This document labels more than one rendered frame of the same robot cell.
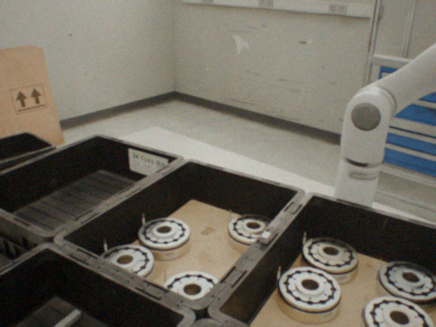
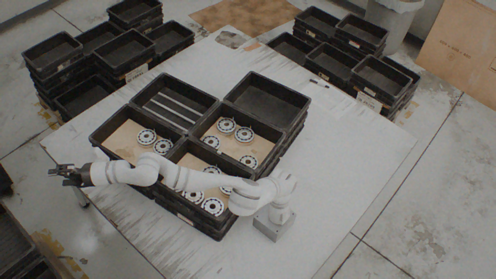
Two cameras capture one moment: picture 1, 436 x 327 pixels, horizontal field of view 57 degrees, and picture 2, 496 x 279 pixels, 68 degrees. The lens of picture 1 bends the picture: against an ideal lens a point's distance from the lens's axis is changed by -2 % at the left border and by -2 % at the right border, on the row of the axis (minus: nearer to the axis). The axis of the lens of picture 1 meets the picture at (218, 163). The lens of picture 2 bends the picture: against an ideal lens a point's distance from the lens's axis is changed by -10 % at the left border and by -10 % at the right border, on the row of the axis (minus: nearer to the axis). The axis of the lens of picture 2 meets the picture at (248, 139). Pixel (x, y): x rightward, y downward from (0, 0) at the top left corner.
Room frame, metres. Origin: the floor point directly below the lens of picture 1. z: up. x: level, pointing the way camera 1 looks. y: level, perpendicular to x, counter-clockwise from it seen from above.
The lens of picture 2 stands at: (0.62, -1.25, 2.45)
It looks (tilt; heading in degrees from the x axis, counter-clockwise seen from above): 50 degrees down; 86
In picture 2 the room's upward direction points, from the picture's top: 6 degrees clockwise
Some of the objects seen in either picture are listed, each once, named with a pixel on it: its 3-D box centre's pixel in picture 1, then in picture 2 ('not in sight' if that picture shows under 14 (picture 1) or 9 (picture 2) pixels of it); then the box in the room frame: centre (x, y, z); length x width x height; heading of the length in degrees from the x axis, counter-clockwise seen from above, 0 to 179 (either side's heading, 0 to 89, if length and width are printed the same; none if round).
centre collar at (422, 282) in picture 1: (410, 278); (212, 206); (0.55, -0.33, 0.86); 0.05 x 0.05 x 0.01
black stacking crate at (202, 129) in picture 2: (193, 240); (237, 141); (0.65, 0.04, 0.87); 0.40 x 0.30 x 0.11; 149
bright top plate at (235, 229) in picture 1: (253, 228); (248, 162); (0.70, -0.07, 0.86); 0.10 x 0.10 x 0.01
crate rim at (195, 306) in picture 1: (192, 217); (237, 135); (0.65, 0.04, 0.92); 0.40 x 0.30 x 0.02; 149
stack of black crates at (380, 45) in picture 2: not in sight; (356, 50); (1.65, 1.56, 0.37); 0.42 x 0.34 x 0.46; 140
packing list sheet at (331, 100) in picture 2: not in sight; (327, 97); (1.21, 0.59, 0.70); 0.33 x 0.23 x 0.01; 140
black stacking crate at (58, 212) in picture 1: (82, 197); (266, 107); (0.80, 0.30, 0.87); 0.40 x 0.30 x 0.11; 149
